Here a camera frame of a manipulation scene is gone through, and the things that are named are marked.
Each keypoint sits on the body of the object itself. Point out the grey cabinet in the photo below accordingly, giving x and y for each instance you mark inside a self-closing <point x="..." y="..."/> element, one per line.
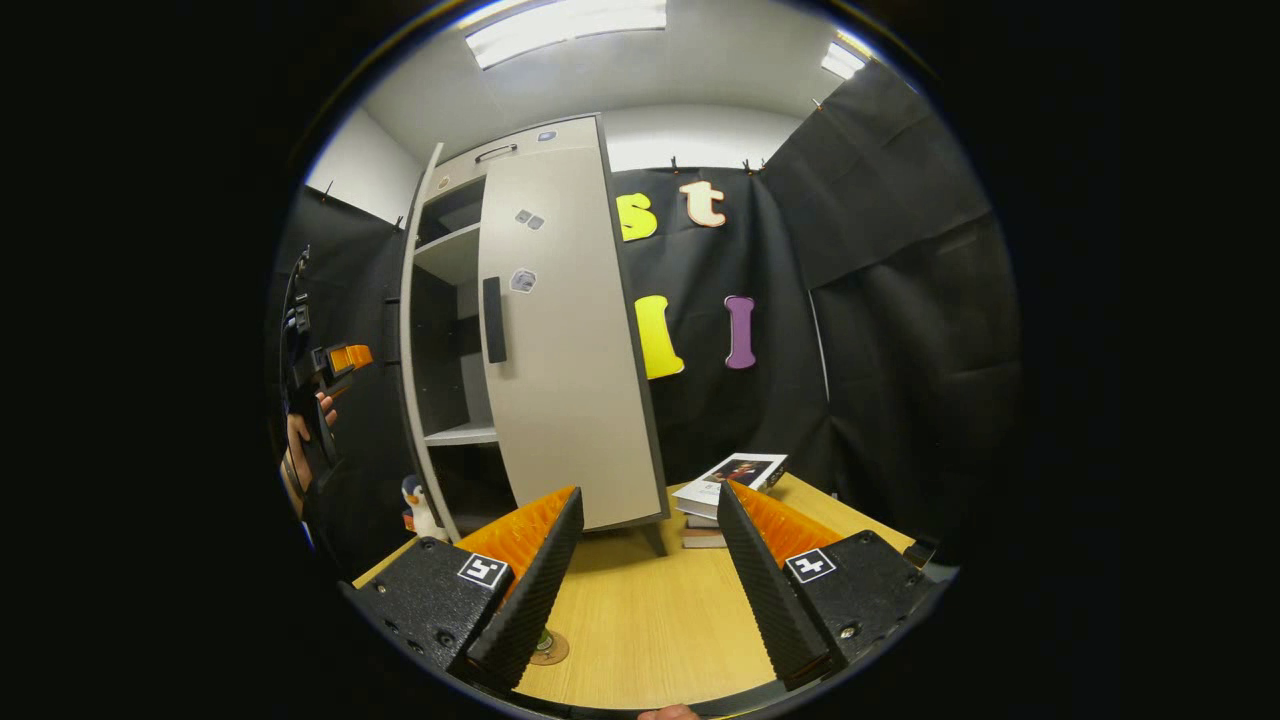
<point x="440" y="350"/>

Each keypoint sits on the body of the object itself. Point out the round wooden coaster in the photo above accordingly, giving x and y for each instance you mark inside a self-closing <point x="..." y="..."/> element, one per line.
<point x="557" y="653"/>

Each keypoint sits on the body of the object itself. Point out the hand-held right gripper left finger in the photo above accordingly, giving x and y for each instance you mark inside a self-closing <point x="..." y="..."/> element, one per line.
<point x="530" y="600"/>

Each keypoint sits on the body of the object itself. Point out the white picture book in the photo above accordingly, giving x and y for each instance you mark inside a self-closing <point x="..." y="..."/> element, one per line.
<point x="735" y="475"/>

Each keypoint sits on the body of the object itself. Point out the black backdrop cloth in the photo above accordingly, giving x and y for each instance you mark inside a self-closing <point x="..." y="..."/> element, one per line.
<point x="900" y="350"/>
<point x="360" y="280"/>

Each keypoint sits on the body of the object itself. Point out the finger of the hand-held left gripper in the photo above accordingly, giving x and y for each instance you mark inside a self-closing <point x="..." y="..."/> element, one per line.
<point x="350" y="358"/>

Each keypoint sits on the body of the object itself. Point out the small ceiling light panel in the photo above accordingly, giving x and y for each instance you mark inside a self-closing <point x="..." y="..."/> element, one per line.
<point x="845" y="60"/>

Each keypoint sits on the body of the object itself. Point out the grey cabinet shelf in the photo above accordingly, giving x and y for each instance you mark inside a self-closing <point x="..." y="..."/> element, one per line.
<point x="450" y="255"/>
<point x="465" y="434"/>

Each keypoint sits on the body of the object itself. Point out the penguin toy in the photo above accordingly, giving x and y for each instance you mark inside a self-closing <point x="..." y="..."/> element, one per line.
<point x="420" y="510"/>

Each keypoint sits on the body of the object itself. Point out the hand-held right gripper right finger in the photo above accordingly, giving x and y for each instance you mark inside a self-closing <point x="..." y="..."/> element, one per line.
<point x="765" y="600"/>

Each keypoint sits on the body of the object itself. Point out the large ceiling light panel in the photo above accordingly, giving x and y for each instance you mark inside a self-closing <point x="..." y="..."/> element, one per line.
<point x="565" y="30"/>

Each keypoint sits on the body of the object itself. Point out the grey cabinet drawer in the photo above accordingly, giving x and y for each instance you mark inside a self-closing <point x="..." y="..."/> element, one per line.
<point x="575" y="138"/>

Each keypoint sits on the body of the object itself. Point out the brown book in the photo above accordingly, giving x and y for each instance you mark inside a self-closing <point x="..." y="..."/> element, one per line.
<point x="703" y="540"/>

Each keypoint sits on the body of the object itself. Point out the grey cabinet door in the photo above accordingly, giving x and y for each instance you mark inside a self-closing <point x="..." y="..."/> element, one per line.
<point x="570" y="380"/>
<point x="405" y="330"/>

